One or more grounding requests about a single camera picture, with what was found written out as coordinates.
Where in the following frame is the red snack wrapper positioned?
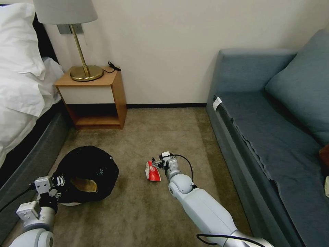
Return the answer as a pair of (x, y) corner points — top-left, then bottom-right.
(144, 160), (162, 182)

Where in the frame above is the trash bin with black liner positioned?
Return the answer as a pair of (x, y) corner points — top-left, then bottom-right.
(55, 145), (120, 207)

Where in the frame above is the grey bed base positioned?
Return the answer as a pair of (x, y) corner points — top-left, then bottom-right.
(0, 99), (75, 228)

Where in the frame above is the white duvet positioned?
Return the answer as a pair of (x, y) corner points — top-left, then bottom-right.
(0, 56), (65, 161)

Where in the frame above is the wooden nightstand with white drawer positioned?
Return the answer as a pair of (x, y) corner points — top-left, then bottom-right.
(54, 66), (128, 130)

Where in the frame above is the blue sofa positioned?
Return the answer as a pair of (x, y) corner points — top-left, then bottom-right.
(205, 28), (329, 247)

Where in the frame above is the brass lamp with grey shade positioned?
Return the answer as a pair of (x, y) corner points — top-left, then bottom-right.
(33, 0), (105, 83)

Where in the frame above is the dark headboard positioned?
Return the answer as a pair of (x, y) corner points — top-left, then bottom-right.
(32, 12), (61, 68)

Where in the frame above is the white pillow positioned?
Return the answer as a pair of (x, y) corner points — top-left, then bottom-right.
(0, 2), (47, 78)

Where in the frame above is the blue sofa cushion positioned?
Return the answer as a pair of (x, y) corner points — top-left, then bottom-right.
(265, 52), (329, 148)

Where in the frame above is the brown item on sofa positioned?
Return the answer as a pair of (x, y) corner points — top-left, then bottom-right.
(319, 145), (329, 168)

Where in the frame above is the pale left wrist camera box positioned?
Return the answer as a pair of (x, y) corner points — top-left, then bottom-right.
(34, 176), (54, 194)

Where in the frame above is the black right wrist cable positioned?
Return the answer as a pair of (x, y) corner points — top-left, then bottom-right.
(170, 154), (194, 181)

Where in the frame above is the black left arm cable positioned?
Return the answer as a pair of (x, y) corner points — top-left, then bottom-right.
(0, 183), (37, 214)

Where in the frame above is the black right forearm cable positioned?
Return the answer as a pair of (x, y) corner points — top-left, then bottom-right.
(196, 232), (259, 245)

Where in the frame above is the black cable on nightstand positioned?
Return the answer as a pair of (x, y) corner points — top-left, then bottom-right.
(102, 61), (122, 74)

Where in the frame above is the grey wall switch plate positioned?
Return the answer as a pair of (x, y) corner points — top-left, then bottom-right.
(57, 23), (84, 35)

